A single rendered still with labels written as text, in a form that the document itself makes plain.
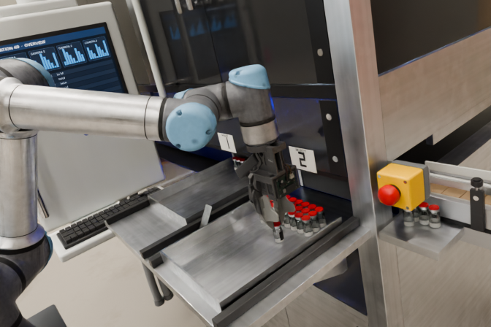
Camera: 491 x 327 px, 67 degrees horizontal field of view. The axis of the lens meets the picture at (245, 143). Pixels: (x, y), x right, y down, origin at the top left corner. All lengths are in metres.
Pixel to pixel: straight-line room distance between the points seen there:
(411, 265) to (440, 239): 0.22
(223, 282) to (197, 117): 0.38
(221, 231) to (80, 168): 0.72
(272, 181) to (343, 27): 0.32
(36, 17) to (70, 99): 0.85
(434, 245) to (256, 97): 0.46
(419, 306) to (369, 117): 0.58
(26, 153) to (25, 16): 0.69
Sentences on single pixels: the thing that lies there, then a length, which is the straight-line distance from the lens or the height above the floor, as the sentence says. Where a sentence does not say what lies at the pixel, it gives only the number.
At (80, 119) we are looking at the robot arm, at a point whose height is 1.28.
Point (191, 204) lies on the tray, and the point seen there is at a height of 0.88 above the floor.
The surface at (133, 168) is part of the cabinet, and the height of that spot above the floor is 0.91.
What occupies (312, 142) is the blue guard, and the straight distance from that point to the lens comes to 0.90.
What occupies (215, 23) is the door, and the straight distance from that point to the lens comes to 1.09.
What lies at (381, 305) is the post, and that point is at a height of 0.67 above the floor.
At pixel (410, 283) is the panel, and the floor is 0.66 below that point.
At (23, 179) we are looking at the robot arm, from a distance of 0.93.
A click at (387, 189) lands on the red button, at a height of 1.01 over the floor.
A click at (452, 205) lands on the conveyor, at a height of 0.92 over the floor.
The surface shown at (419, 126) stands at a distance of 0.97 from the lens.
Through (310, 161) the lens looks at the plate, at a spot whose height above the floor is 1.02.
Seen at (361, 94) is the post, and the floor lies 1.19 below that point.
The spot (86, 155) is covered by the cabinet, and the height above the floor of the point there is 1.03.
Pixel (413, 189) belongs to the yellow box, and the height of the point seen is 1.00.
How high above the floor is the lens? 1.37
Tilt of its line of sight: 18 degrees down
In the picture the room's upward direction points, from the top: 13 degrees counter-clockwise
